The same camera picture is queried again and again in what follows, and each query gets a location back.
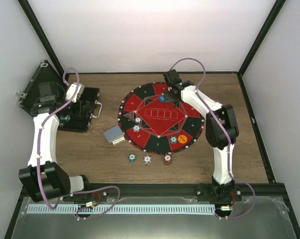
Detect blue small blind button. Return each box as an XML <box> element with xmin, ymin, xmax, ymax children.
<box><xmin>158</xmin><ymin>95</ymin><xmax>165</xmax><ymax>102</ymax></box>

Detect green blue 50 chip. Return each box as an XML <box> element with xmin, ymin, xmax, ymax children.
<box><xmin>135</xmin><ymin>117</ymin><xmax>142</xmax><ymax>123</ymax></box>

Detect orange big blind button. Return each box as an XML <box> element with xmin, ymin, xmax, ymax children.
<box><xmin>177</xmin><ymin>134</ymin><xmax>188</xmax><ymax>144</ymax></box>

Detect blue orange 10 chip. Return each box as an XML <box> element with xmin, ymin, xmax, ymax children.
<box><xmin>133</xmin><ymin>125</ymin><xmax>141</xmax><ymax>132</ymax></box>

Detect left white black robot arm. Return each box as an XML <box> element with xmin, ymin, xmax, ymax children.
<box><xmin>18</xmin><ymin>81</ymin><xmax>100</xmax><ymax>202</ymax></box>

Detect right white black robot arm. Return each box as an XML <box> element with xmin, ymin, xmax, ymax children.
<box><xmin>163</xmin><ymin>70</ymin><xmax>239</xmax><ymax>201</ymax></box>

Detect chips inside case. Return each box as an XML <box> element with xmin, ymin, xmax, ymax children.
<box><xmin>59</xmin><ymin>115</ymin><xmax>70</xmax><ymax>124</ymax></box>

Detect round red black poker mat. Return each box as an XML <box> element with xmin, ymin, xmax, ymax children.
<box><xmin>118</xmin><ymin>82</ymin><xmax>204</xmax><ymax>155</ymax></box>

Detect blue backed card deck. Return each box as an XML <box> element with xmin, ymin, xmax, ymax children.
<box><xmin>104</xmin><ymin>125</ymin><xmax>125</xmax><ymax>145</ymax></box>

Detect black poker case lid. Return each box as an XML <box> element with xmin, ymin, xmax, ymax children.
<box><xmin>15</xmin><ymin>60</ymin><xmax>67</xmax><ymax>115</ymax></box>

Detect green blue chip stack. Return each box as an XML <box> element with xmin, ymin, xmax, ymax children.
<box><xmin>128</xmin><ymin>153</ymin><xmax>137</xmax><ymax>162</ymax></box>

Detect chrome case handle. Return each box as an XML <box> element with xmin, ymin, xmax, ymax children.
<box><xmin>90</xmin><ymin>101</ymin><xmax>103</xmax><ymax>119</ymax></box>

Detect black front mounting rail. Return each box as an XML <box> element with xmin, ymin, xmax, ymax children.
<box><xmin>63</xmin><ymin>183</ymin><xmax>288</xmax><ymax>203</ymax></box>

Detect light blue slotted rail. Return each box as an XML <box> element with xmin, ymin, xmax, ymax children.
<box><xmin>26</xmin><ymin>204</ymin><xmax>215</xmax><ymax>215</ymax></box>

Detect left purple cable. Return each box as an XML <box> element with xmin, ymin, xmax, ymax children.
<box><xmin>36</xmin><ymin>67</ymin><xmax>121</xmax><ymax>221</ymax></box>

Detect purple cable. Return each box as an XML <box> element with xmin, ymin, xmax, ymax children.
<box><xmin>170</xmin><ymin>58</ymin><xmax>256</xmax><ymax>220</ymax></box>
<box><xmin>36</xmin><ymin>67</ymin><xmax>121</xmax><ymax>221</ymax></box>

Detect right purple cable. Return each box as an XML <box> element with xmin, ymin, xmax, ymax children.
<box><xmin>170</xmin><ymin>58</ymin><xmax>256</xmax><ymax>220</ymax></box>

